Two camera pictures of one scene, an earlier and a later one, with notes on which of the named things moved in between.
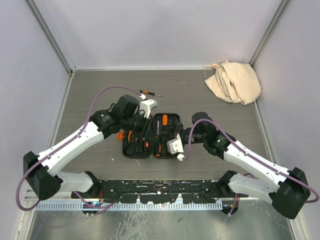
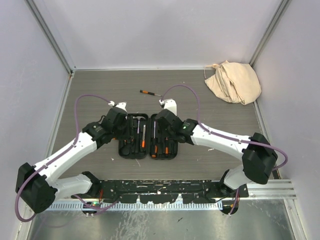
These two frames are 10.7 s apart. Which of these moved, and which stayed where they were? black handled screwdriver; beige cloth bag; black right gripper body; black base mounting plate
Moved: black handled screwdriver; black right gripper body
Stayed: black base mounting plate; beige cloth bag
